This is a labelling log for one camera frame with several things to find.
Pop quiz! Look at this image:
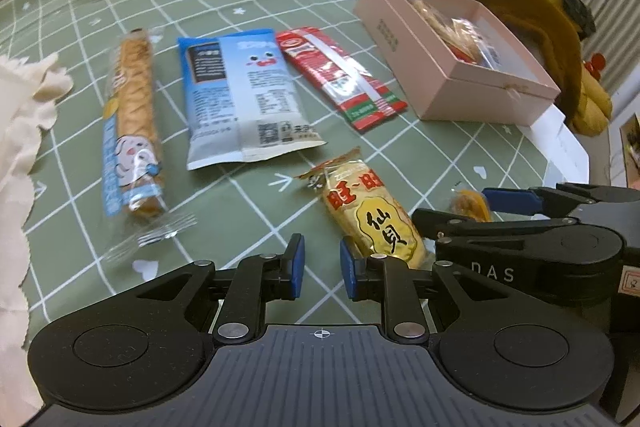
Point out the small orange snack packet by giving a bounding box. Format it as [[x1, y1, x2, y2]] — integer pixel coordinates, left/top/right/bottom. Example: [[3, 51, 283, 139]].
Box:
[[448, 188, 491, 222]]

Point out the yellow rice cracker packet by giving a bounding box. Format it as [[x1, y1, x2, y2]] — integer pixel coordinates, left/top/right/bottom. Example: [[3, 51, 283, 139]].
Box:
[[298, 147, 435, 270]]

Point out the green grid tablecloth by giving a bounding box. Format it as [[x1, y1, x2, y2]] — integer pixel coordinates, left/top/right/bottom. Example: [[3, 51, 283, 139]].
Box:
[[0, 0, 591, 358]]

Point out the egg roll stick packet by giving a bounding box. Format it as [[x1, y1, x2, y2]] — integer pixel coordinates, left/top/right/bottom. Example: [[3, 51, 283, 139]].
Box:
[[101, 28, 196, 261]]

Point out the pink cardboard box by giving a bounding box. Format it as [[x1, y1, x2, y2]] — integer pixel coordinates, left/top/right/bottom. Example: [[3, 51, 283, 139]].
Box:
[[354, 0, 560, 126]]

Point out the red white snack packet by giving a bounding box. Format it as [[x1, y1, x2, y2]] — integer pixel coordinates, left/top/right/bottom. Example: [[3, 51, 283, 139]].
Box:
[[276, 26, 408, 132]]

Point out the rice crackers packet in box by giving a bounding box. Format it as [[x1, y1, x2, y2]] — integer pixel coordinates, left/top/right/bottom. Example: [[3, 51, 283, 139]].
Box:
[[408, 0, 501, 70]]

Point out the brown plush toy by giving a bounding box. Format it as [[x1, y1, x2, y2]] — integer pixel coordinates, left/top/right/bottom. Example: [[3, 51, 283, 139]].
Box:
[[475, 0, 613, 136]]

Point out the blue white snack bag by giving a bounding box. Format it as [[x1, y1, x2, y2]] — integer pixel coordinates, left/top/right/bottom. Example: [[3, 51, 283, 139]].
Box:
[[177, 29, 326, 171]]

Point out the white lace cloth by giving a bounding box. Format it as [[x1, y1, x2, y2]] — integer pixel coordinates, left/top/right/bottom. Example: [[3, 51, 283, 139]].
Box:
[[1, 53, 73, 426]]

